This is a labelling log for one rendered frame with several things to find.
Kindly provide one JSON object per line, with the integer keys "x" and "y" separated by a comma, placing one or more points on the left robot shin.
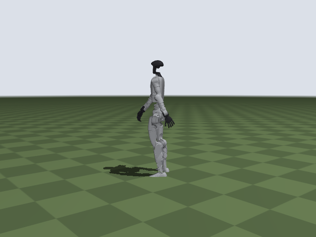
{"x": 158, "y": 156}

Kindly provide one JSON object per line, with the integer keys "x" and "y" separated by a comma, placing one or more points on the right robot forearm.
{"x": 148, "y": 103}

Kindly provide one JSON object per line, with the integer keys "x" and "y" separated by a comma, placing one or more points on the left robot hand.
{"x": 168, "y": 120}

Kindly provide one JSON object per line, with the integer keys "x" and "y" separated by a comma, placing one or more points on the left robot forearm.
{"x": 161, "y": 104}

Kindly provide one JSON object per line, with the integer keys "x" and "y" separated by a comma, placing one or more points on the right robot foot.
{"x": 165, "y": 170}

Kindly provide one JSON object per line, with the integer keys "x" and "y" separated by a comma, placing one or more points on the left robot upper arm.
{"x": 155, "y": 82}

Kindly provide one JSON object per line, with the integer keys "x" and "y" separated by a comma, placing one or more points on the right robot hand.
{"x": 139, "y": 114}

